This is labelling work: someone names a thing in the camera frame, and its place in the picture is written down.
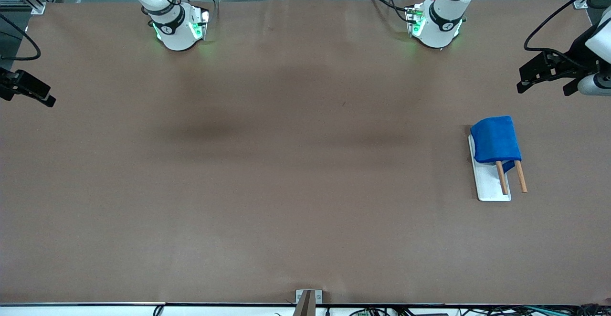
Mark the blue microfibre towel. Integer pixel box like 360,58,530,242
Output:
470,116,522,174

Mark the wooden rack rod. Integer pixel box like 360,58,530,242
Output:
514,160,528,193
495,161,509,195

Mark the white rack base plate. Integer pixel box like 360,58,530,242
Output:
468,135,512,202

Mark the white table edge rail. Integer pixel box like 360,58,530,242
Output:
0,303,611,316

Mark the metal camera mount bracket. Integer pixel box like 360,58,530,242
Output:
294,289,323,316

